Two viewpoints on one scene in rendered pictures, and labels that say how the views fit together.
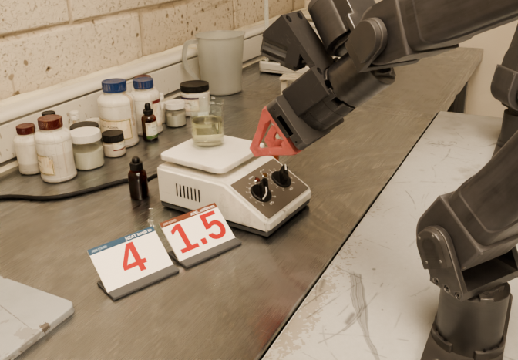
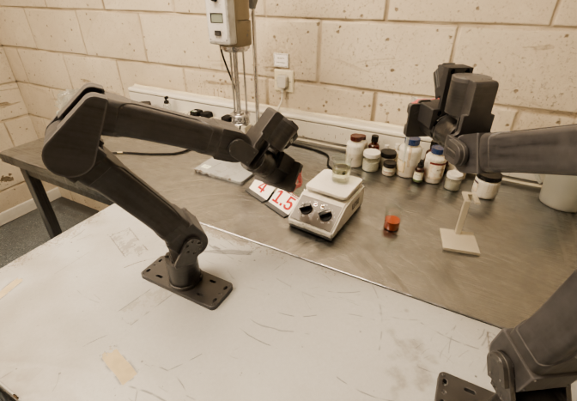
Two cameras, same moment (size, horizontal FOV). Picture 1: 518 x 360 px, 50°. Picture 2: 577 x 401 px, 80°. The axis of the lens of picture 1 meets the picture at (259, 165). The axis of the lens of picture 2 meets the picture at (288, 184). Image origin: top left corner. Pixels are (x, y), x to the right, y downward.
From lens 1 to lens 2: 1.00 m
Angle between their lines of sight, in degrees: 78
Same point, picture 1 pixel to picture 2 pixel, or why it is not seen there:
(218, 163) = (312, 184)
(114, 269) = (257, 184)
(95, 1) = not seen: hidden behind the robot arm
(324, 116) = not seen: hidden behind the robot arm
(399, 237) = (287, 276)
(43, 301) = (244, 176)
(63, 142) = (351, 148)
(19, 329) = (228, 174)
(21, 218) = (309, 163)
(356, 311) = (221, 250)
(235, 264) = (265, 216)
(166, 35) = not seen: hidden behind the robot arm
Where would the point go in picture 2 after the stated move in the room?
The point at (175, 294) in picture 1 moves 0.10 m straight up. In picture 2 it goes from (245, 203) to (243, 173)
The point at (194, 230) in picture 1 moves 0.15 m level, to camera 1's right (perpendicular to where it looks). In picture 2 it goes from (282, 198) to (282, 230)
